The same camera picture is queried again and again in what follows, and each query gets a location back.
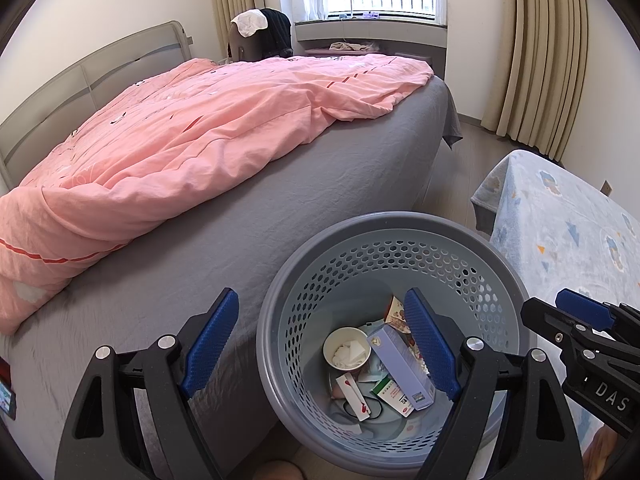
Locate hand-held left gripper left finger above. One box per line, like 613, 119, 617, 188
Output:
54, 287, 240, 480

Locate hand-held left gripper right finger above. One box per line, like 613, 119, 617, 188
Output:
403, 287, 586, 480

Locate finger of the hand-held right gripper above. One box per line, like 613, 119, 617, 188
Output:
555, 289, 626, 333
520, 297, 588, 356

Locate red and white paper cup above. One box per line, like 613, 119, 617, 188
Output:
322, 326, 372, 372

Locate grey perforated wastebasket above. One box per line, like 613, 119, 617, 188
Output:
256, 211, 538, 478

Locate person's right forearm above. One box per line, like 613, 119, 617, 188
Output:
582, 422, 640, 480

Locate pale blue carton box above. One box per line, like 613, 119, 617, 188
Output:
366, 323, 437, 411

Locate green and white box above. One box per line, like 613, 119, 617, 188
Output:
375, 379, 417, 417

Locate teal packet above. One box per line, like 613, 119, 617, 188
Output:
356, 360, 388, 386

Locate light blue printed blanket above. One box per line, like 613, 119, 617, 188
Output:
471, 150, 640, 480

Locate red and white sachet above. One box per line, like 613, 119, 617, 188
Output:
335, 374, 375, 421

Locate person's foot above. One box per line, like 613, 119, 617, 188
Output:
255, 460, 307, 480

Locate pink duvet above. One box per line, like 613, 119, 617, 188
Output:
0, 55, 435, 336

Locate grey bed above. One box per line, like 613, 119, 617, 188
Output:
0, 76, 463, 480

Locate phone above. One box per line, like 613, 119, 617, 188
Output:
0, 380, 18, 420

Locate wide beige curtain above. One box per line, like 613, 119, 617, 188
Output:
480, 0, 601, 163

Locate grey headboard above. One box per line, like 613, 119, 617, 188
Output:
0, 21, 193, 196

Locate brown chair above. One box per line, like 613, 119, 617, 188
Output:
227, 25, 266, 63

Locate window bench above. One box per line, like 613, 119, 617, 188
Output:
294, 17, 447, 81

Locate dark clothes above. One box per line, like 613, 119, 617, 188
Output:
260, 8, 295, 58

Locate white cloth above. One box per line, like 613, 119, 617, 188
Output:
231, 9, 268, 37

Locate narrow beige curtain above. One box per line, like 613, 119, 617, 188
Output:
207, 0, 266, 61

